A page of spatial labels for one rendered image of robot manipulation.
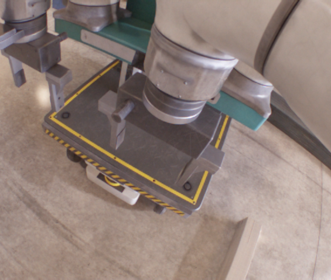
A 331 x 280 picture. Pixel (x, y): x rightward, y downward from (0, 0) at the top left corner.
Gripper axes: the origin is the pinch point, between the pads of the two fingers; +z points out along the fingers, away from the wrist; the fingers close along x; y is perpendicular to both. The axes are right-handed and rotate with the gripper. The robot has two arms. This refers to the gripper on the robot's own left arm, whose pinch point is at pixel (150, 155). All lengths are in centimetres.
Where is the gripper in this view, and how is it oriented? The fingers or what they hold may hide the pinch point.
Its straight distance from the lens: 36.6
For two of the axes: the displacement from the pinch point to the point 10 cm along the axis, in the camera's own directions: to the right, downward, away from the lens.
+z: -2.6, 5.7, 7.8
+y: -4.2, 6.6, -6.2
